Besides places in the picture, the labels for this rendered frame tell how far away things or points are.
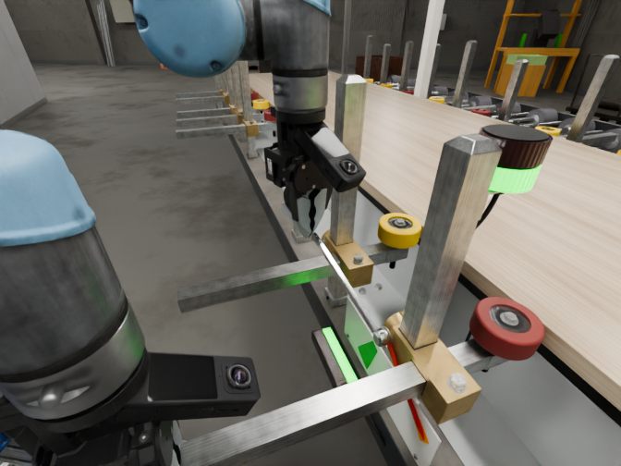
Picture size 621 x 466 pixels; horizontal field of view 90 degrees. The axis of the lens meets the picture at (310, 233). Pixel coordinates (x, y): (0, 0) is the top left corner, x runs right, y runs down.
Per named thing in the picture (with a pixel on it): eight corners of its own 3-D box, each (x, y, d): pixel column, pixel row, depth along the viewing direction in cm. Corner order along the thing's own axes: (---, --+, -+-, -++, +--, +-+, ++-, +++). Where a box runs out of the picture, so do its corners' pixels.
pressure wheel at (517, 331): (483, 403, 42) (514, 349, 36) (443, 354, 48) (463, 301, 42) (527, 384, 44) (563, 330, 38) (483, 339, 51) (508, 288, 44)
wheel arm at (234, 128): (177, 141, 130) (175, 130, 128) (177, 139, 133) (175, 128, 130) (279, 131, 142) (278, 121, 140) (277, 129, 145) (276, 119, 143)
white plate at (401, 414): (421, 476, 43) (437, 443, 38) (342, 332, 64) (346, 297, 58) (425, 474, 43) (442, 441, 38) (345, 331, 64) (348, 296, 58)
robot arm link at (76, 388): (134, 273, 23) (119, 368, 17) (152, 315, 26) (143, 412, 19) (11, 297, 21) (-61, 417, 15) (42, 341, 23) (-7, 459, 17)
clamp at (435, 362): (437, 426, 38) (447, 403, 35) (380, 337, 48) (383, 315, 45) (474, 410, 39) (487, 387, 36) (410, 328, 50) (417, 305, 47)
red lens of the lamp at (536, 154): (508, 171, 27) (518, 146, 26) (459, 150, 32) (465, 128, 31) (558, 163, 29) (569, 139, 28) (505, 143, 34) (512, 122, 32)
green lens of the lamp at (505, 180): (499, 197, 28) (507, 175, 27) (453, 173, 33) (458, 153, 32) (547, 188, 30) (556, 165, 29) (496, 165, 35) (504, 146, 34)
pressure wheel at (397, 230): (408, 284, 62) (420, 235, 55) (369, 274, 64) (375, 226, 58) (413, 260, 68) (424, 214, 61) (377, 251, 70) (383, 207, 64)
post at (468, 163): (391, 428, 52) (474, 144, 26) (380, 408, 55) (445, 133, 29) (408, 421, 53) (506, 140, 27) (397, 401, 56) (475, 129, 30)
